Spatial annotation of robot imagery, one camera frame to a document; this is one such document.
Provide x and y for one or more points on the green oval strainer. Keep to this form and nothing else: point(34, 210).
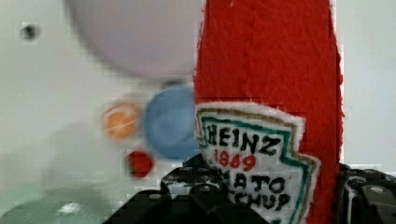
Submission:
point(69, 204)

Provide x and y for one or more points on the orange slice toy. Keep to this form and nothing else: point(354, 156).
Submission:
point(121, 121)

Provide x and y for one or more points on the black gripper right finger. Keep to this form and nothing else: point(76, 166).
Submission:
point(365, 196)

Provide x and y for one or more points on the red plush ketchup bottle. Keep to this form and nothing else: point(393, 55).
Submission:
point(268, 106)

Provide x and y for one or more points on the small red strawberry toy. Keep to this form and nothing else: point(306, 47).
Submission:
point(140, 163)

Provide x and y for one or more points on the blue bowl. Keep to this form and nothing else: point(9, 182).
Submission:
point(168, 123)

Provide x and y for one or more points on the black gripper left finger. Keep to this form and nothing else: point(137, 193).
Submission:
point(190, 194)

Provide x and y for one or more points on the large grey round plate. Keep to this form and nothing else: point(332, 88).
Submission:
point(154, 39)

